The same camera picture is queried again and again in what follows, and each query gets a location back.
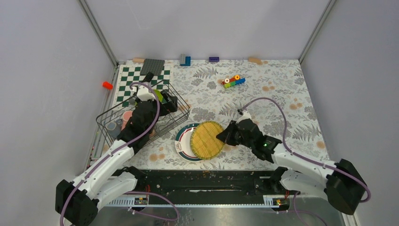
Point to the colourful toy brick car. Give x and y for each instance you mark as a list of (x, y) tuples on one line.
[(234, 80)]

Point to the lime green plastic plate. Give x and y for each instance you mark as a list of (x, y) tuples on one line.
[(159, 95)]

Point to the wooden block right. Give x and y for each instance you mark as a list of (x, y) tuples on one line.
[(255, 60)]

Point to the black wire dish rack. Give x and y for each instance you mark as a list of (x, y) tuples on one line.
[(162, 126)]

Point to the white plate teal rim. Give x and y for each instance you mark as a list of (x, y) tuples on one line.
[(182, 143)]

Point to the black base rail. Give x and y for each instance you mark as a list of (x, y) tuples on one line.
[(231, 187)]

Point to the red small block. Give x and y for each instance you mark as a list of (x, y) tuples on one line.
[(107, 85)]

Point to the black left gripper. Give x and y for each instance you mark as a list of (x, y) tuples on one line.
[(171, 106)]

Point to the grey blue cup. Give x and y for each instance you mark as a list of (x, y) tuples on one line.
[(114, 127)]

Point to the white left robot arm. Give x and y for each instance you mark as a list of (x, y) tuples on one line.
[(79, 201)]

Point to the grey and blue brick stack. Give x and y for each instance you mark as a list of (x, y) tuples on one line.
[(185, 60)]

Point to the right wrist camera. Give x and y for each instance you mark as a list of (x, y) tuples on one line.
[(244, 114)]

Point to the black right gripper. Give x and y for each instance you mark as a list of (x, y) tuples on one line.
[(226, 135)]

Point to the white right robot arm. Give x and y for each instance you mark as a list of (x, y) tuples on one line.
[(339, 183)]

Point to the grey studded baseplate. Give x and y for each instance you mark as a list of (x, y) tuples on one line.
[(153, 66)]

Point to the green white checkered board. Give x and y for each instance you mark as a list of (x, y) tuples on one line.
[(132, 73)]

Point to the wooden block left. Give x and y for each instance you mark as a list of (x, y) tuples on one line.
[(138, 60)]

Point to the purple toy brick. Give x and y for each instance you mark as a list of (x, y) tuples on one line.
[(214, 59)]

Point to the wooden block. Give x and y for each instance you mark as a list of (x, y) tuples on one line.
[(255, 60), (138, 60)]

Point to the pink mug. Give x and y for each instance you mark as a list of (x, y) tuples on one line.
[(125, 117)]

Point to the green woven rim plate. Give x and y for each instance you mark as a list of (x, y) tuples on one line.
[(203, 141)]

